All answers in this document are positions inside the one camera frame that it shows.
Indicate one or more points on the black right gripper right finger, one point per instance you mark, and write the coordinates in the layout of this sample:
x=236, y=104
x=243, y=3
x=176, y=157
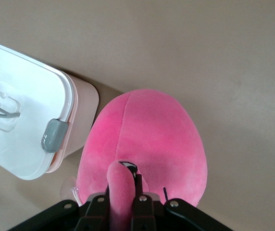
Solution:
x=142, y=211

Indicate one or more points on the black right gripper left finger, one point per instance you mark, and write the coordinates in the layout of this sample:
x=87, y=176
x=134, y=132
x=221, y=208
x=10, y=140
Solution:
x=96, y=211

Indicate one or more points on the white box lid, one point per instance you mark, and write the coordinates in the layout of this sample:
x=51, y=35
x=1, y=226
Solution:
x=19, y=144

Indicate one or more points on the pink plush toy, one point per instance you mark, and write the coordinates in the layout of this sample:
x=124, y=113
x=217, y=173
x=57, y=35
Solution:
x=152, y=144

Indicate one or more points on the pink plastic box base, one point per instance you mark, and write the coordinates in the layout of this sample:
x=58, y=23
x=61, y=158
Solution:
x=84, y=115

